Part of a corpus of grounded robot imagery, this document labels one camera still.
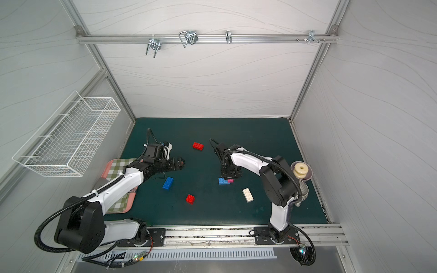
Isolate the green table mat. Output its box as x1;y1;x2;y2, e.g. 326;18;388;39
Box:
91;117;328;226

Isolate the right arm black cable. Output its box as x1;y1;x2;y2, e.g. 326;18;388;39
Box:
209;138;317;267

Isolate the pink tray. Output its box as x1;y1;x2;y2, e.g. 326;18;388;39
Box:
94;165;143;215

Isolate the metal ring clamp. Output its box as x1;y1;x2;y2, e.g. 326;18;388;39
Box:
225;30;232;44

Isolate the white vent strip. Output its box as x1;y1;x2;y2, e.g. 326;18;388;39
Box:
94;248;277;262

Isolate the dark blue lego brick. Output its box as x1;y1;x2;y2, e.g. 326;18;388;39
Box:
162;177;174;191

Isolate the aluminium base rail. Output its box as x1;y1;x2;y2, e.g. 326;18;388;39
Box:
68;223;349;251

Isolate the light blue lego brick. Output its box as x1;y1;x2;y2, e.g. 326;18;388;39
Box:
218;177;230;185

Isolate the metal hook clamp middle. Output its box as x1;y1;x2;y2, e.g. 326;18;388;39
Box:
178;30;199;48

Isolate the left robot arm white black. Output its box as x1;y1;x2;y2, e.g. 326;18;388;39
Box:
54;142;185;254

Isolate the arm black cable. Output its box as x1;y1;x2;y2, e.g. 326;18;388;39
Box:
33;127;161;254
209;138;317;267

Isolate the white lego brick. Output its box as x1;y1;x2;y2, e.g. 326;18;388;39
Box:
242;188;254;202

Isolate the red sloped lego brick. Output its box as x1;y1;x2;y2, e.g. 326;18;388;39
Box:
192;142;204;151

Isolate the metal hook clamp left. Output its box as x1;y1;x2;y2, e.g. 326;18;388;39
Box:
145;35;162;59

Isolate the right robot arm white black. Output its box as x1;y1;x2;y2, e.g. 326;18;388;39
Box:
209;139;303;244

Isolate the red square lego brick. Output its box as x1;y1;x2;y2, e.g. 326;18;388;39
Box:
185;194;195;205

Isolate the white wire basket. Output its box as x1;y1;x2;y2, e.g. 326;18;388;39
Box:
12;91;121;177

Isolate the green checkered cloth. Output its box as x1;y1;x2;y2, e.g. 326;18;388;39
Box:
101;158;138;214

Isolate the metal hook clamp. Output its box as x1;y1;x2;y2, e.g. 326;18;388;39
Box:
145;35;162;59
178;30;199;48

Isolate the metal bracket clamp right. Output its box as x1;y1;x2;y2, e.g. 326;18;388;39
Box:
296;30;326;44

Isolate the grey ribbed cup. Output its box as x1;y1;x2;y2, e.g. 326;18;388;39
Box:
294;180;309;207

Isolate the aluminium top crossbar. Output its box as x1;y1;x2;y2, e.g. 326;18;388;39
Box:
76;33;340;44

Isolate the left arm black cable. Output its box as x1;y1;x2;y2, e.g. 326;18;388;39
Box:
33;127;161;254

